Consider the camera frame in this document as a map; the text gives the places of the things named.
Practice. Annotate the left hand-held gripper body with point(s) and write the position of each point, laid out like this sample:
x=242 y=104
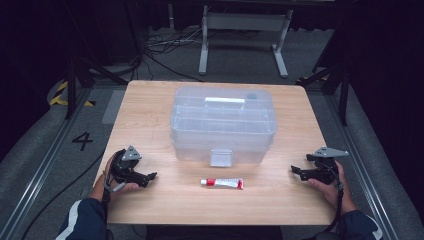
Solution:
x=125 y=168

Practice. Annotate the red white ointment tube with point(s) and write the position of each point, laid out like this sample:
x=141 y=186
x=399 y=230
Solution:
x=222 y=183

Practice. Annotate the grey metal stand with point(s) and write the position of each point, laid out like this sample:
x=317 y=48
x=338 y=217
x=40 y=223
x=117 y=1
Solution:
x=246 y=21

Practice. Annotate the person's right hand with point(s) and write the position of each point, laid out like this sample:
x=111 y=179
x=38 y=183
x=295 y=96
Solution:
x=331 y=193

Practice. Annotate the person's left hand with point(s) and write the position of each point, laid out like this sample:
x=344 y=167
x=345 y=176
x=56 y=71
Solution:
x=116 y=190

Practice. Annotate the black metal stand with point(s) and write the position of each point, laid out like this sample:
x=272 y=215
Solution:
x=71 y=86
x=343 y=90

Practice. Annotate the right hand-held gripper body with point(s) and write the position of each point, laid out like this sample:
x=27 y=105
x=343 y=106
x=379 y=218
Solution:
x=325 y=170

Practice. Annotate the yellow black floor tape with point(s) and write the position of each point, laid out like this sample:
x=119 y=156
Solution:
x=58 y=99

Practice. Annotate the clear plastic storage box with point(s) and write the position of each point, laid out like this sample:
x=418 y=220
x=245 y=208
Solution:
x=221 y=123

